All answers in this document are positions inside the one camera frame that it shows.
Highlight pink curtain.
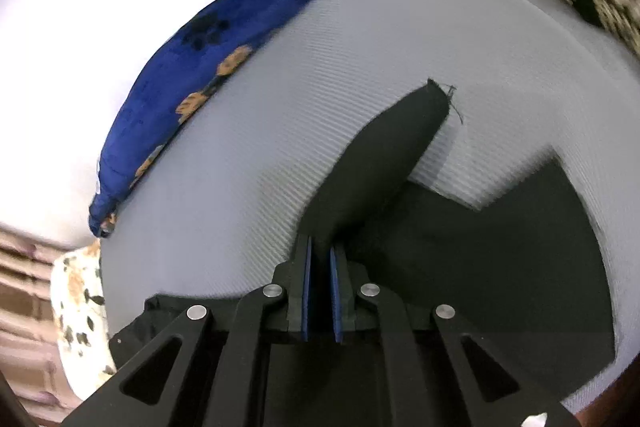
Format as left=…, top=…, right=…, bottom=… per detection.
left=0, top=227, right=86, bottom=413

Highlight grey textured mattress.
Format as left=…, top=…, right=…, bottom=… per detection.
left=97, top=0, right=640, bottom=418

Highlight white floral cloth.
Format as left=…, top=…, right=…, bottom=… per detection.
left=50, top=241, right=118, bottom=400

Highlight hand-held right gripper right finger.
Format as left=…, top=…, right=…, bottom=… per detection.
left=329, top=246, right=582, bottom=427

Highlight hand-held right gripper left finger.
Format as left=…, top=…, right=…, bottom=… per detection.
left=61, top=234, right=313, bottom=427

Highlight blue paw print blanket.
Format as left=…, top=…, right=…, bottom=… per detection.
left=89, top=0, right=346, bottom=239

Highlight black pants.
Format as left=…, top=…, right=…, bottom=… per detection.
left=109, top=78, right=616, bottom=427

